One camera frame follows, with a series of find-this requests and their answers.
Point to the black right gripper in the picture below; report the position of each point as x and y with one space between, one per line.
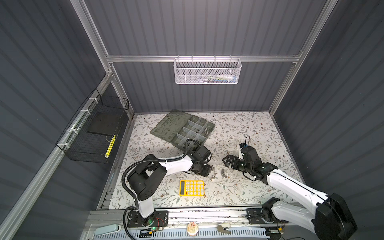
234 159

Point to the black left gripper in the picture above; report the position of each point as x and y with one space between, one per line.
207 172

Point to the green transparent organizer box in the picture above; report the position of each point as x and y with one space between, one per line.
183 130

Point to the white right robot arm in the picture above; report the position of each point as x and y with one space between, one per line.
327 216

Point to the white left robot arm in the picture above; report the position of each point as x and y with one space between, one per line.
142 179

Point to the yellow calculator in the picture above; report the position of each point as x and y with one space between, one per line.
189 188

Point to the round wooden object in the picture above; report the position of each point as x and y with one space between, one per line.
192 229

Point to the light blue flat device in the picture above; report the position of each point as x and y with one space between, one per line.
109 229

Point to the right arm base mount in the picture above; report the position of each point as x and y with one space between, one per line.
262 216

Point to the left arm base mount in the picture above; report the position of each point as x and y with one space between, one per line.
156 219

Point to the white wire wall basket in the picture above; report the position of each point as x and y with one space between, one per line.
207 71

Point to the black wire wall basket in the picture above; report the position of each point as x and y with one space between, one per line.
102 116

